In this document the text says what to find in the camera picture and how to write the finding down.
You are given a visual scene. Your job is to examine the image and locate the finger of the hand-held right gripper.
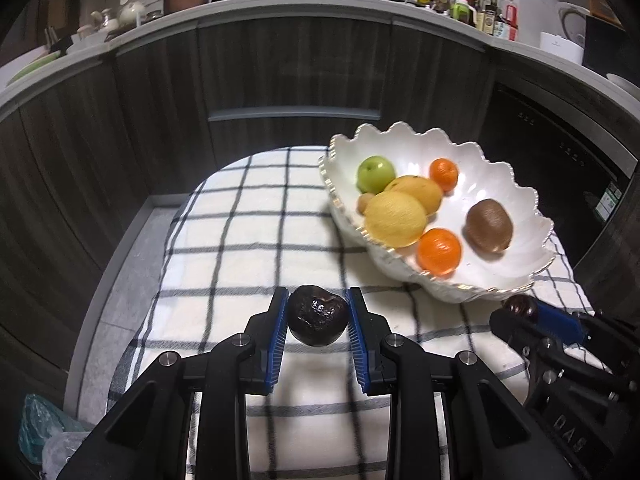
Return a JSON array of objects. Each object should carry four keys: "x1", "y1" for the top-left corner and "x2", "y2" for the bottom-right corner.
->
[
  {"x1": 489, "y1": 306, "x2": 632, "y2": 406},
  {"x1": 536, "y1": 300, "x2": 640, "y2": 376}
]

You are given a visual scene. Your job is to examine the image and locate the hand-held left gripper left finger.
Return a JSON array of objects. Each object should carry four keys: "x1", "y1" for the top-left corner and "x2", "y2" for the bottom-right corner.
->
[{"x1": 55, "y1": 286, "x2": 291, "y2": 480}]

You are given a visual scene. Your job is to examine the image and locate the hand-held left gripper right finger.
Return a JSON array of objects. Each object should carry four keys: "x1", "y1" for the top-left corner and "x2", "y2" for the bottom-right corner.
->
[{"x1": 345, "y1": 286, "x2": 576, "y2": 480}]

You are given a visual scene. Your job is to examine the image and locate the white scalloped ceramic bowl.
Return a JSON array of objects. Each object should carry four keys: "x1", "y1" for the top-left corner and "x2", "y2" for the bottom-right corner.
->
[{"x1": 318, "y1": 121, "x2": 557, "y2": 304}]

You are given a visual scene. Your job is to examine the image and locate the brown kiwi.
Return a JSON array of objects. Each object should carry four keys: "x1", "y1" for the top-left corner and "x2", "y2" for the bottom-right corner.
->
[{"x1": 466, "y1": 199, "x2": 514, "y2": 254}]

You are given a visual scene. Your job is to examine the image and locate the large orange mandarin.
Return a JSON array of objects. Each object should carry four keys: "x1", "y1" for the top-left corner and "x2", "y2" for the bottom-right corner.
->
[{"x1": 417, "y1": 228, "x2": 462, "y2": 277}]

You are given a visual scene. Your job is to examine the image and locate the yellow loquat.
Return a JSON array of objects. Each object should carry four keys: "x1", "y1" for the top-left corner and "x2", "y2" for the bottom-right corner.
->
[{"x1": 384, "y1": 175, "x2": 444, "y2": 216}]

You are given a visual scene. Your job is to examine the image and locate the green apple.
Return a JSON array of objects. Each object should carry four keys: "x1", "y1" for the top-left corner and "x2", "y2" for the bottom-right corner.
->
[{"x1": 356, "y1": 156, "x2": 396, "y2": 194}]

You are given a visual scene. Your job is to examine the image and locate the small orange mandarin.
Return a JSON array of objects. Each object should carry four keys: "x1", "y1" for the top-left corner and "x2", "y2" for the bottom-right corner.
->
[{"x1": 429, "y1": 158, "x2": 459, "y2": 192}]

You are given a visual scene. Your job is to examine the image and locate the white black plaid cloth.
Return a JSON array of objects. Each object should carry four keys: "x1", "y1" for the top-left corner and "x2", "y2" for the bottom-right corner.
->
[{"x1": 107, "y1": 146, "x2": 598, "y2": 480}]

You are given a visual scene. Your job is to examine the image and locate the yellow lemon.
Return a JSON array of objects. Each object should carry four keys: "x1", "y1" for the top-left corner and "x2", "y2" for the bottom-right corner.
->
[{"x1": 363, "y1": 191, "x2": 428, "y2": 249}]

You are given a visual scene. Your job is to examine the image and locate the green label sticker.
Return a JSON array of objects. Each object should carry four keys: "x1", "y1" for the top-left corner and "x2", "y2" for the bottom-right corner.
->
[{"x1": 597, "y1": 182, "x2": 623, "y2": 218}]

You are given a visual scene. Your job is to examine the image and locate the black built-in dishwasher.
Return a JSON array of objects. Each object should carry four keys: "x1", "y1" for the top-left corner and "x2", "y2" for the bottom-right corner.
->
[{"x1": 480, "y1": 82, "x2": 632, "y2": 266}]

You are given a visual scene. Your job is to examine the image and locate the clear plastic bag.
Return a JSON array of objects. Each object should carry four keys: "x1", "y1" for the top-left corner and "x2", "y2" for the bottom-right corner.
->
[{"x1": 41, "y1": 430, "x2": 91, "y2": 478}]

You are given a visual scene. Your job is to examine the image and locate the white dish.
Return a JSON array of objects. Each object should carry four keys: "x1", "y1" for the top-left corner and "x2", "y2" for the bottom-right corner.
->
[{"x1": 606, "y1": 72, "x2": 640, "y2": 101}]

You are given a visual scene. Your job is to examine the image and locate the teal plastic bag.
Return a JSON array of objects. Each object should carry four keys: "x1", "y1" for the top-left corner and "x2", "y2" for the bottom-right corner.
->
[{"x1": 19, "y1": 392, "x2": 86, "y2": 466}]

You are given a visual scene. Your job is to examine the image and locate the dark wood kitchen cabinets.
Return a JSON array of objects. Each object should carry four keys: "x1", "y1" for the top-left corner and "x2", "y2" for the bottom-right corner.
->
[{"x1": 0, "y1": 0, "x2": 640, "y2": 411}]

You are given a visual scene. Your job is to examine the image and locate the white box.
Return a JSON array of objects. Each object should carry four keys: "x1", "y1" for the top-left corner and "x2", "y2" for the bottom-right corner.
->
[{"x1": 539, "y1": 31, "x2": 586, "y2": 65}]

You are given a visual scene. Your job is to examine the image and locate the black countertop appliance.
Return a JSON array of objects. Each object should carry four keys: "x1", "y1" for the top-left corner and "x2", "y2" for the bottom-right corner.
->
[{"x1": 582, "y1": 12, "x2": 631, "y2": 78}]

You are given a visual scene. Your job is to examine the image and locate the red label bottle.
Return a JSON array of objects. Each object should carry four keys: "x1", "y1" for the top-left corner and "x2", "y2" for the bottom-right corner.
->
[{"x1": 501, "y1": 0, "x2": 518, "y2": 41}]

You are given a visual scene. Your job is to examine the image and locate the brown wooden board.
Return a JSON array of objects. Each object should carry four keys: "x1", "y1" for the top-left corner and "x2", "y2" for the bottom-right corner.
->
[{"x1": 587, "y1": 0, "x2": 626, "y2": 28}]

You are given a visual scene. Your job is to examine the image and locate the white teapot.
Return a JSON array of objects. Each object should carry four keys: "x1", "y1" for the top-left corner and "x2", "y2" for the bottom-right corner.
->
[{"x1": 119, "y1": 2, "x2": 147, "y2": 26}]

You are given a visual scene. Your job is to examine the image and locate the small white ceramic pot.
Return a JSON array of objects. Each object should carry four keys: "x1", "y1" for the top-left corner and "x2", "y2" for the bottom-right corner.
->
[{"x1": 90, "y1": 9, "x2": 120, "y2": 32}]

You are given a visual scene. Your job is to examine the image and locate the green plate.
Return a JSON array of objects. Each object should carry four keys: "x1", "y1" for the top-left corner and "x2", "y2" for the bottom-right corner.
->
[{"x1": 5, "y1": 52, "x2": 61, "y2": 86}]

